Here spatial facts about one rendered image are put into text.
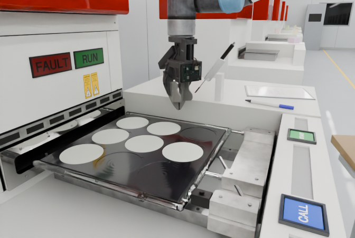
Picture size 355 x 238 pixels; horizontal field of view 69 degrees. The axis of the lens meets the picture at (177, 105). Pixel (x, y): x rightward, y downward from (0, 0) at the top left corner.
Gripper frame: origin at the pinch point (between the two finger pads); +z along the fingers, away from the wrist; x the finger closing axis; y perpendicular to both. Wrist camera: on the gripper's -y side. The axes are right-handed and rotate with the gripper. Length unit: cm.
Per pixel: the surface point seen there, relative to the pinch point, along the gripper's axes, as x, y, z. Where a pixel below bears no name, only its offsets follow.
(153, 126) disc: -7.4, -1.4, 6.1
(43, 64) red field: -34.0, -4.3, -14.3
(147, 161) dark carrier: -16.8, 16.2, 6.1
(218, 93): 12.3, 3.8, -2.8
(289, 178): -2.6, 41.9, 0.0
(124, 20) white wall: 73, -270, -24
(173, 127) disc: -2.7, 2.1, 6.1
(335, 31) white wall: 1145, -629, 20
